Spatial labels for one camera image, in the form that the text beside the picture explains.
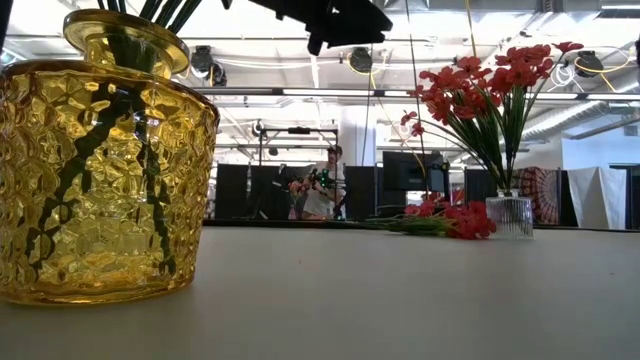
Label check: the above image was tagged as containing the black monitor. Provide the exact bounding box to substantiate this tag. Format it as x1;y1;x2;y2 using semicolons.
382;151;447;194

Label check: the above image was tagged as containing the person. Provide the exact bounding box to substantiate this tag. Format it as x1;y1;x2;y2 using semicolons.
288;144;350;222

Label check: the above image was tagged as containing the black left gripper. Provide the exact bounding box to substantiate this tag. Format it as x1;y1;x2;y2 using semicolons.
249;0;394;56

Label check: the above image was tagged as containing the black ceiling cable reel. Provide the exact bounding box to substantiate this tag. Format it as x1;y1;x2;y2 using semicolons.
574;49;605;79
190;44;227;87
348;46;374;75

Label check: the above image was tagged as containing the pink artificial flower bunch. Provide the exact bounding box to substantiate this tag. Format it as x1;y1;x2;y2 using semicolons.
402;199;451;217

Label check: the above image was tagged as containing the clear glass vase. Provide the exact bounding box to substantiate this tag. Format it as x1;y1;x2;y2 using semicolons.
485;188;535;240

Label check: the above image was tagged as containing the silver ceiling duct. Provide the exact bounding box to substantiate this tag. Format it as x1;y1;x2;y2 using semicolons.
519;99;640;144

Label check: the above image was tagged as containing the black partition panel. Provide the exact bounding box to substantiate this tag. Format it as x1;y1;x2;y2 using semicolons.
344;165;381;221
463;168;499;204
214;163;311;221

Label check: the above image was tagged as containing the black frame rig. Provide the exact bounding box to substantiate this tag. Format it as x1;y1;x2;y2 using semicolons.
257;126;342;221

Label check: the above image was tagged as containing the patterned hanging cloth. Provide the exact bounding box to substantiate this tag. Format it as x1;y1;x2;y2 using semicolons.
514;166;562;226

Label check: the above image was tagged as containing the ceiling light strip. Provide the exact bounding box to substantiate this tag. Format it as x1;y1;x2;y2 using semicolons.
192;87;640;100

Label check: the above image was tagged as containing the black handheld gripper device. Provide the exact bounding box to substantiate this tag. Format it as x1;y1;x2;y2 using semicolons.
294;167;347;196

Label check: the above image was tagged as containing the white hanging cloth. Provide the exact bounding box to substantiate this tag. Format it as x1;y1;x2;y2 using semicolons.
567;166;629;231

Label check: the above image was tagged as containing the yellow glass vase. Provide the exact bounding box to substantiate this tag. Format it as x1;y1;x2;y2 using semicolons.
0;8;221;307

